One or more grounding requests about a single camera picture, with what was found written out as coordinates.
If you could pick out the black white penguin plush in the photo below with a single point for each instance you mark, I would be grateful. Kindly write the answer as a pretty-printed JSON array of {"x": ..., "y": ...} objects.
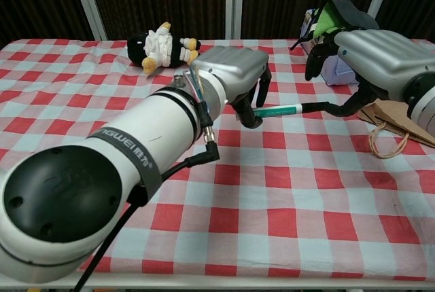
[{"x": 137, "y": 47}]

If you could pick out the white green marker body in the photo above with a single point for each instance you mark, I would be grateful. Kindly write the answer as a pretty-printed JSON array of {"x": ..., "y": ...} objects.
[{"x": 278, "y": 111}]

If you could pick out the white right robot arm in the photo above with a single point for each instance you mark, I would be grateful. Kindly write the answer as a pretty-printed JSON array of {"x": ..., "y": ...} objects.
[{"x": 425, "y": 108}]

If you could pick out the red white checkered tablecloth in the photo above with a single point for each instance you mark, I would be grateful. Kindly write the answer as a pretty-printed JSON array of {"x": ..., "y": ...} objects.
[{"x": 272, "y": 203}]

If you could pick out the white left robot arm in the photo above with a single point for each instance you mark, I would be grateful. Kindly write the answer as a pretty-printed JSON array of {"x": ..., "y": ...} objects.
[{"x": 136, "y": 125}]

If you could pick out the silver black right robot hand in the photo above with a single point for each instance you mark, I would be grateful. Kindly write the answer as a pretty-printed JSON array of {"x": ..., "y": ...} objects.
[{"x": 384, "y": 57}]

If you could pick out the brown paper bag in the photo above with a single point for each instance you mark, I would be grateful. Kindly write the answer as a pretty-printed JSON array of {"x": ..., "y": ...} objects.
[{"x": 391, "y": 119}]

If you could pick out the white table edge rail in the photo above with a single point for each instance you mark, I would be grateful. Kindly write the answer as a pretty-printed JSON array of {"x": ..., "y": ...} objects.
[{"x": 238, "y": 284}]

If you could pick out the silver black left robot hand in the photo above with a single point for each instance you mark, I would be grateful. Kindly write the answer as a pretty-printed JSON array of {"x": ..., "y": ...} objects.
[{"x": 234, "y": 64}]

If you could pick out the black marker cap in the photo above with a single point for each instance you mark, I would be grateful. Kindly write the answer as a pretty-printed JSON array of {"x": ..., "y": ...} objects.
[{"x": 314, "y": 106}]

